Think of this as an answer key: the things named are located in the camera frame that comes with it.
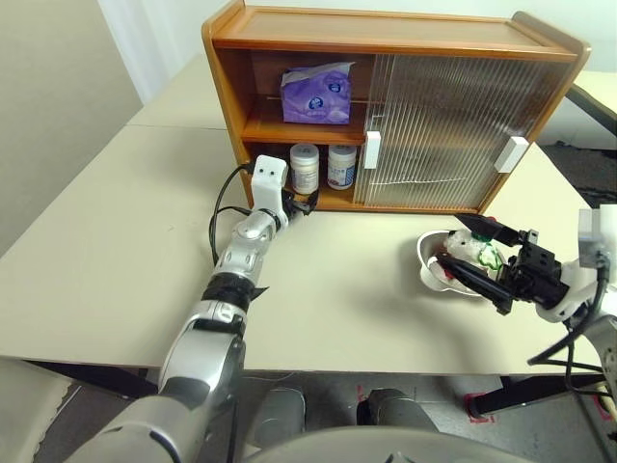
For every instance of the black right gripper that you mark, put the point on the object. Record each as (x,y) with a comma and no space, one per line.
(535,275)

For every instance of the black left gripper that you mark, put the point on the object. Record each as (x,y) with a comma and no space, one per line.
(294,205)

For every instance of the white plush toy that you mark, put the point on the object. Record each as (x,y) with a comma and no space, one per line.
(463,243)

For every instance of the white bottle with grey print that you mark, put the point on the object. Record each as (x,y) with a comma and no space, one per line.
(303,166)

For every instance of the white bottle with blue print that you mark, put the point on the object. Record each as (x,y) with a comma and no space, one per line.
(342,166)

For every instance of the white bowl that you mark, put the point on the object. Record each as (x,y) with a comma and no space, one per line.
(426,260)

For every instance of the purple tissue pack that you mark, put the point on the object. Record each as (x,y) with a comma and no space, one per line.
(313,101)

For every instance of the ribbed glass sliding door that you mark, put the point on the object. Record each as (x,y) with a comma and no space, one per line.
(458,120)
(378,96)

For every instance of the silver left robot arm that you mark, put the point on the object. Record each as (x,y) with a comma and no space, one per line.
(226,270)

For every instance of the brown wooden cabinet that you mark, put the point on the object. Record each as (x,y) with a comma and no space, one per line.
(385,29)

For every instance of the grey rounded shape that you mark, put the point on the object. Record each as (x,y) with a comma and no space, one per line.
(279,415)
(395,410)

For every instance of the light grey curved dome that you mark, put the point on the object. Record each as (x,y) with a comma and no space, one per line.
(385,446)

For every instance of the beige foam pad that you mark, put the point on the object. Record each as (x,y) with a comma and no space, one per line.
(29,410)

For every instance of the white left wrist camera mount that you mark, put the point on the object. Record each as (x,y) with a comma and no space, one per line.
(267,185)

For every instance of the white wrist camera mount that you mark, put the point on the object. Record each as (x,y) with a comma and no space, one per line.
(578,275)
(267,185)

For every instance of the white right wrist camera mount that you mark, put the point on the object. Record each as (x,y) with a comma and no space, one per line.
(578,275)

